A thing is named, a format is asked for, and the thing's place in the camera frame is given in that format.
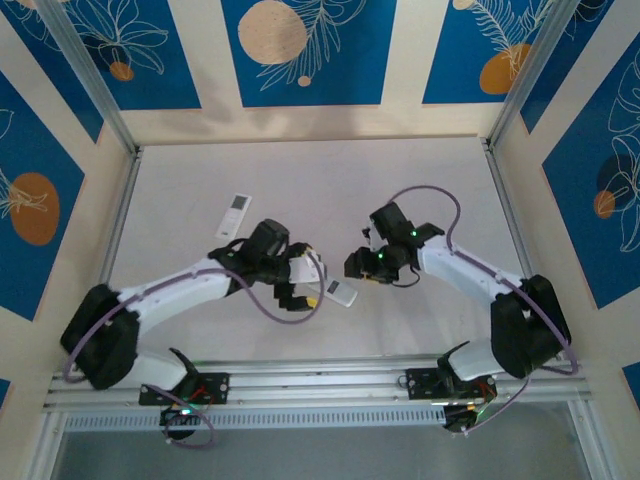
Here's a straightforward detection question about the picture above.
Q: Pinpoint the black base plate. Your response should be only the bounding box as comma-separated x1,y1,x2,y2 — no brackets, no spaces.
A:
138,372,231,407
405,367,497,401

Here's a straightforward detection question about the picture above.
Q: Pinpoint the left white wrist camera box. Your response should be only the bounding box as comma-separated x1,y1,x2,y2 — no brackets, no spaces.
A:
288,249,330,287

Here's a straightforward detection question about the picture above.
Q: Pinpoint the grey slotted cable duct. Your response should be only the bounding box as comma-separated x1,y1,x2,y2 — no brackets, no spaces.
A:
62,405,449,432

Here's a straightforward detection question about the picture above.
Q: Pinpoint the red and white remote control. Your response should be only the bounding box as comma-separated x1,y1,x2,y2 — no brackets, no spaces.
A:
307,277,359,308

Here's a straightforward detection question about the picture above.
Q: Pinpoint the left black controller board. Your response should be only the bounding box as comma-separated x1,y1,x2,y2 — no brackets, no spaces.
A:
159,403,204,429

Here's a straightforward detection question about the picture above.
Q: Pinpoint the right black controller board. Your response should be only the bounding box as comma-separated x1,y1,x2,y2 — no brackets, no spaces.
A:
442,403,489,434

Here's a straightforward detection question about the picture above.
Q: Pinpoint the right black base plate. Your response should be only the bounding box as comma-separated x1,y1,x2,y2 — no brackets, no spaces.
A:
405,367,497,401

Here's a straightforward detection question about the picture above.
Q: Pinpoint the black controller board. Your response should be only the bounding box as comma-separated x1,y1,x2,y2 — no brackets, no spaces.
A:
442,403,489,434
159,403,204,429

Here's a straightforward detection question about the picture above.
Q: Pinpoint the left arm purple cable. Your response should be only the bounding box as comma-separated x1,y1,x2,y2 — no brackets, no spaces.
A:
63,252,329,449

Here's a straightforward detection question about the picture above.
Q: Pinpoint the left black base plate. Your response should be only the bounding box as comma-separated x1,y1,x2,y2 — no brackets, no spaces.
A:
138,372,231,407

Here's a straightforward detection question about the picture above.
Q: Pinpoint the aluminium table side rail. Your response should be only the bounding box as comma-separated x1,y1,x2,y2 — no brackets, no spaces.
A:
482,138,565,361
97,149,144,296

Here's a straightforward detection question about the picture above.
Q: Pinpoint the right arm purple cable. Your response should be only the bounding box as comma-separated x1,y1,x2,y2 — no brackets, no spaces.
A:
392,186,581,437

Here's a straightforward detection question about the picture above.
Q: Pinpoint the aluminium frame post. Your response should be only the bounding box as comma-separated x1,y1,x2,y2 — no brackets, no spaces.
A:
485,0,589,151
35,0,144,159

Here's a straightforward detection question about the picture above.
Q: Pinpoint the aluminium mounting rail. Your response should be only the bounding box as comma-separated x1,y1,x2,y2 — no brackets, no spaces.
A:
42,357,594,414

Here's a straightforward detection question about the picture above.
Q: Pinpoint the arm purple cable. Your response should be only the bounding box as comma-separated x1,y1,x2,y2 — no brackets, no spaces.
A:
63,252,329,449
392,186,581,437

